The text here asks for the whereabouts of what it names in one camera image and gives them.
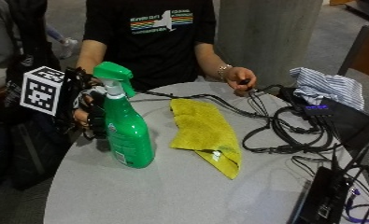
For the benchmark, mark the black hub with blue lights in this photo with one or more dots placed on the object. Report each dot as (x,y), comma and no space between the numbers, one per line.
(317,109)

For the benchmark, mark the white marker cube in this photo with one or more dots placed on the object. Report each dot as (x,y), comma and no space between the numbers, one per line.
(41,90)

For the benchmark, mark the yellow microfibre cloth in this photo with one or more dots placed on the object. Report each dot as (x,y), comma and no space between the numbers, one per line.
(203,130)

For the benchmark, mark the brown wooden chair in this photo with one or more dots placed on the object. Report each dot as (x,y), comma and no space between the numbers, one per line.
(365,53)

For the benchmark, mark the person in black printed t-shirt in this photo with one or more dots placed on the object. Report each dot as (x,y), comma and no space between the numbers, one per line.
(151,56)

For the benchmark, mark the green spray bottle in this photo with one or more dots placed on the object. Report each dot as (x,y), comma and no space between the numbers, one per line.
(128,133)

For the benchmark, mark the black bag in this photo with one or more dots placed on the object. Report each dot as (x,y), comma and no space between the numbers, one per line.
(349,124)

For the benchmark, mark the blue white striped cloth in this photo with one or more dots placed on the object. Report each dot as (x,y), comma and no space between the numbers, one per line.
(328,87)

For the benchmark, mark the black electronic box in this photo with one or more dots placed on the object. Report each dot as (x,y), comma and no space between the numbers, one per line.
(323,199)

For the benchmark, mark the grey concrete pillar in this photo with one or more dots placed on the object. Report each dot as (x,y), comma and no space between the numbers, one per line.
(267,40)

